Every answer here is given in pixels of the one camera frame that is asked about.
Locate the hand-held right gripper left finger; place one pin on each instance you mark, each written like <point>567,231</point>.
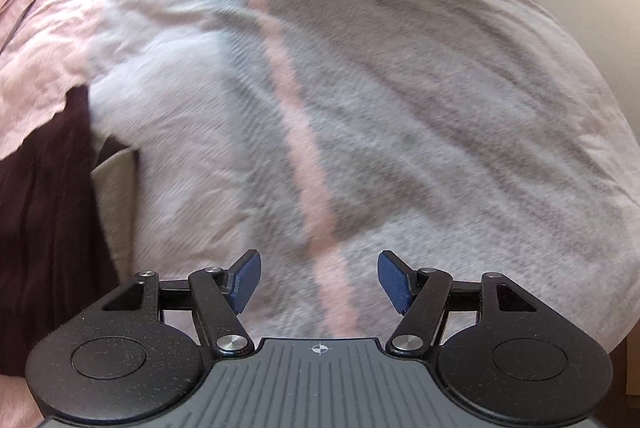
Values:
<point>247,278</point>

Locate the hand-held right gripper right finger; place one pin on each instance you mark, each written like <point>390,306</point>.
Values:
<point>392,280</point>

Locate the grey and maroon sweater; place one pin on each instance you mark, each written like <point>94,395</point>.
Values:
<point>40,208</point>

